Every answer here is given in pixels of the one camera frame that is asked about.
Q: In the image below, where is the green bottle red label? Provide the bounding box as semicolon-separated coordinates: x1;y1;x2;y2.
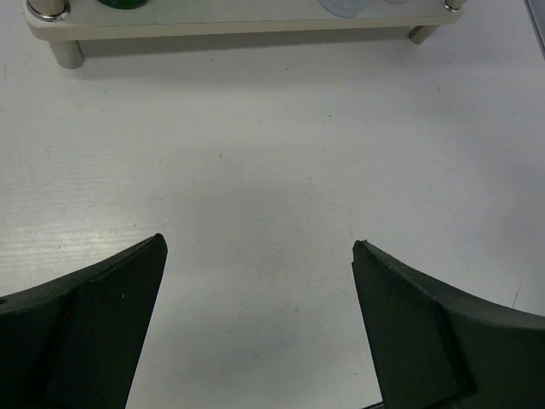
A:
98;0;148;10

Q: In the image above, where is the white two-tier shelf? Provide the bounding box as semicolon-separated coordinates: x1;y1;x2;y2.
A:
24;1;463;69

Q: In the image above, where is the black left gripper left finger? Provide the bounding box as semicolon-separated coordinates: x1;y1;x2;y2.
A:
1;234;168;408

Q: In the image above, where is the water bottle blue label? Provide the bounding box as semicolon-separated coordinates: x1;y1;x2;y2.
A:
318;0;373;18

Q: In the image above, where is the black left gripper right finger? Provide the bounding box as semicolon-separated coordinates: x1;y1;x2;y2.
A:
352;241;544;408

